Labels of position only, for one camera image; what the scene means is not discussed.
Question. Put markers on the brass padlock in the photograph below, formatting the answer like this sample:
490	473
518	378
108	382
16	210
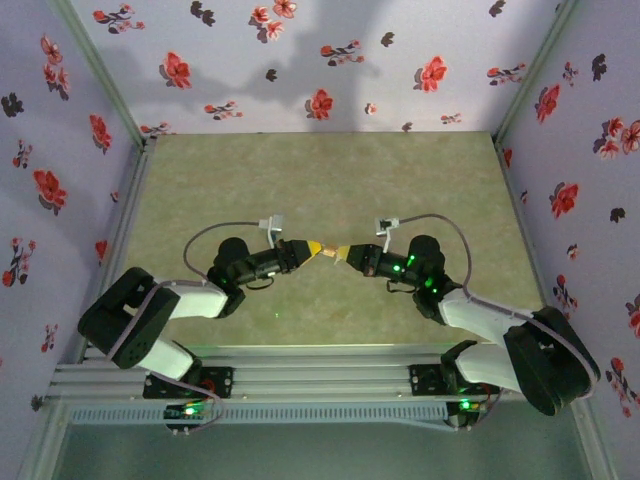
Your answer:
330	248

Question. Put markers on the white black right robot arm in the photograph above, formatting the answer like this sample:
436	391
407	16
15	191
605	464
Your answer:
475	315

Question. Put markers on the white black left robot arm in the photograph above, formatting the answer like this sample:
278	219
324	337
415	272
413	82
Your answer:
195	302

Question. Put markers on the right controller board green light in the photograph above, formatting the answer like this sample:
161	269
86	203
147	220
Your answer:
465	407

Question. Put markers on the controller board green light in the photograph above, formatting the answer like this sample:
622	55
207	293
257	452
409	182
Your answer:
187	412
465	407

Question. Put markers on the left controller board green light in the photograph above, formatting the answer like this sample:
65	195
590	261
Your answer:
187	412

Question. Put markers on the aluminium side rail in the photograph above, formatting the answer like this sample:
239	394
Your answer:
522	225
127	220

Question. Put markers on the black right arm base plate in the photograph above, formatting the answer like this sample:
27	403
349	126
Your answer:
422	380

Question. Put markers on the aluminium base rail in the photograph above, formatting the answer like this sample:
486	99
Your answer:
320	370

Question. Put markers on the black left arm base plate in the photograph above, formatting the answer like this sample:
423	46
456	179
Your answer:
222	382

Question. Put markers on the aluminium frame post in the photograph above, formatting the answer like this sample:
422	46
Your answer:
536	70
595	445
102	70
42	450

